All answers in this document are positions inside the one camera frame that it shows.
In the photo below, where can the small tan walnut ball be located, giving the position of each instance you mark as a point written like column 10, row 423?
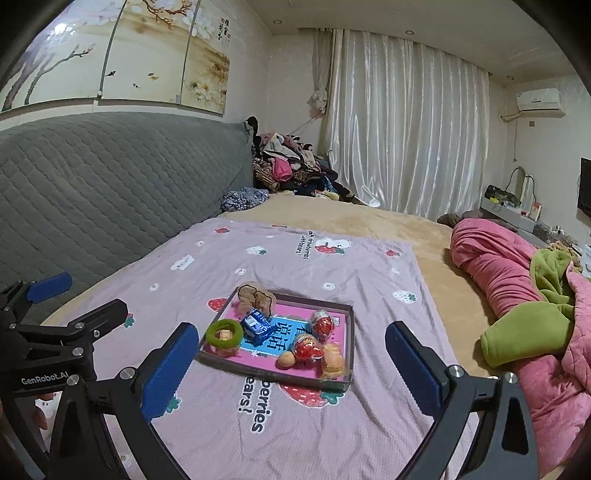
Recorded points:
column 286, row 360

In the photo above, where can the green fuzzy scrunchie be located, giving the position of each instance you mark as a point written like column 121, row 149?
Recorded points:
column 212, row 330

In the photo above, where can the grey side desk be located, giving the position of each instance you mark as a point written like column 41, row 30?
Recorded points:
column 512, row 217

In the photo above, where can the green fleece blanket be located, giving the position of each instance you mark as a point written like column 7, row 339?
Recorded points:
column 521, row 332

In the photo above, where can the brown cloth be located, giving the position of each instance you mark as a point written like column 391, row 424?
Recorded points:
column 455, row 218

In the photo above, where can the white shiny curtain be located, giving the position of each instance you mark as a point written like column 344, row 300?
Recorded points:
column 406, row 129

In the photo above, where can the white air conditioner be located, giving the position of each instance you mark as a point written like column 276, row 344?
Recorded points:
column 540, row 101

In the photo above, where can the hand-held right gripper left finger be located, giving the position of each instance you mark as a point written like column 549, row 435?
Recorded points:
column 168, row 369

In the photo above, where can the clear bread packet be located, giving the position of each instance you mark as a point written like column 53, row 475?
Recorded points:
column 333, row 362
column 225, row 334

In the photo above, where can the pile of clothes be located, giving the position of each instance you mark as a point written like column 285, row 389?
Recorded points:
column 286, row 166

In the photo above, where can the purple strawberry print blanket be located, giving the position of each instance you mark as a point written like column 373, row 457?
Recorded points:
column 277, row 258

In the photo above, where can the dark floral cloth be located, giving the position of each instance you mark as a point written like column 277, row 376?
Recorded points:
column 244, row 199

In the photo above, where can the red egg-shaped snack packet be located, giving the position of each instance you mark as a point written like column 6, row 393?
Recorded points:
column 307, row 350
column 322, row 324

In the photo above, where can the beige sheer scrunchie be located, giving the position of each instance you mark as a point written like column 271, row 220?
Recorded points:
column 258, row 300

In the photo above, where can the black bag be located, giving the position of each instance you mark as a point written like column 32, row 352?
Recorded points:
column 501, row 196

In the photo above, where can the pink shallow box tray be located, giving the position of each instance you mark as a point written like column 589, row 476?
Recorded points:
column 300, row 314

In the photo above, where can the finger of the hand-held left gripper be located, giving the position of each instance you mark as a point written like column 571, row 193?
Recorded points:
column 97, row 318
column 48, row 286

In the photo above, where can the person's left hand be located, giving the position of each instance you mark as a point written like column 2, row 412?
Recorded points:
column 44, row 410

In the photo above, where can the plush curtain ornament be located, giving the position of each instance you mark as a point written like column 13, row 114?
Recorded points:
column 318, row 99

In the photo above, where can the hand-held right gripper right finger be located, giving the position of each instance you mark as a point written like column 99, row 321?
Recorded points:
column 415, row 374

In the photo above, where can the blue snack packet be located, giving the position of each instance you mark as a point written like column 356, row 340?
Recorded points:
column 256, row 327

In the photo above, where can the pink quilt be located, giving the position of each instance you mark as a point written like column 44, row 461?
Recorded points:
column 489, row 263

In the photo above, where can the black television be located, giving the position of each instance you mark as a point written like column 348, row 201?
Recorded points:
column 585, row 184

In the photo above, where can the floral wall painting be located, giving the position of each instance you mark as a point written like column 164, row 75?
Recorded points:
column 138, row 55

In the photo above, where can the tan bed sheet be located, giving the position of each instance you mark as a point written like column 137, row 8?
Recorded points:
column 438, row 277

